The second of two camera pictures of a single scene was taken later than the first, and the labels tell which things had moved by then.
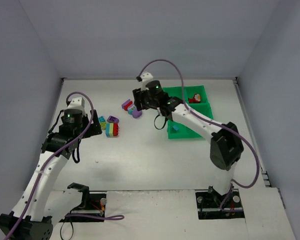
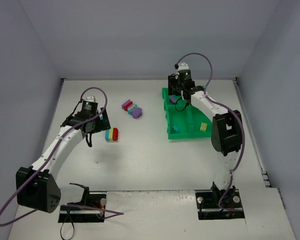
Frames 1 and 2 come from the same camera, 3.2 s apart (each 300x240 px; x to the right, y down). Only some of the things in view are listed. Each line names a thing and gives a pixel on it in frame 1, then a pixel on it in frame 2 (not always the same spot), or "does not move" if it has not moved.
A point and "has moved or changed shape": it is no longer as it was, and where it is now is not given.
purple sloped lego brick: (112, 119) has moved or changed shape
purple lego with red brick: (125, 105) does not move
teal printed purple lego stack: (132, 110) does not move
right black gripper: (138, 99) to (172, 83)
